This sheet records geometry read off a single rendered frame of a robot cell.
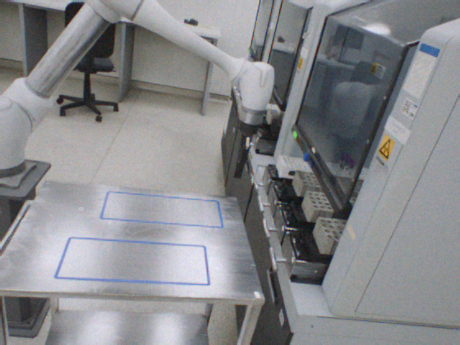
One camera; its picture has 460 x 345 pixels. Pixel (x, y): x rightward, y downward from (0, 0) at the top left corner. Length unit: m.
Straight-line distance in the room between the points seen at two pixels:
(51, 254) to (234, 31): 4.18
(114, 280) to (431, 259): 0.75
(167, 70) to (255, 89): 3.69
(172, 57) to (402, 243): 4.26
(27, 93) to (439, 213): 1.35
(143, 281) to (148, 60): 4.23
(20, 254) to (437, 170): 0.93
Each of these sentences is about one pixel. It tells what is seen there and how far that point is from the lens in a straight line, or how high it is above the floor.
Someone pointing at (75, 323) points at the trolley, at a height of 0.28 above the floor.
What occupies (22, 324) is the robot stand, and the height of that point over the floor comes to 0.04.
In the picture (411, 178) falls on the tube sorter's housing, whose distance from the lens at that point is 0.88.
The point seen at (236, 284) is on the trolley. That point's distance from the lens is 0.94.
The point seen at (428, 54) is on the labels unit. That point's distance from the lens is 0.86.
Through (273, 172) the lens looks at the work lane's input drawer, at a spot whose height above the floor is 0.82.
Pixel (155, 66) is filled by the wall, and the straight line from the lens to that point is 4.98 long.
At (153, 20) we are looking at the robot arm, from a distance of 1.27.
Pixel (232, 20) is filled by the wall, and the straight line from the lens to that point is 4.86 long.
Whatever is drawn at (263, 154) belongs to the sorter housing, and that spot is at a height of 0.74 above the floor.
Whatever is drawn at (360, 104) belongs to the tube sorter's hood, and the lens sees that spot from 1.03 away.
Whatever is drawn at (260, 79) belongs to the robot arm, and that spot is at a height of 1.17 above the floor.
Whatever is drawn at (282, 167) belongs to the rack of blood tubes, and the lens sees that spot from 1.47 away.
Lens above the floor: 1.46
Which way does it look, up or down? 27 degrees down
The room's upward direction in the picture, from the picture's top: 12 degrees clockwise
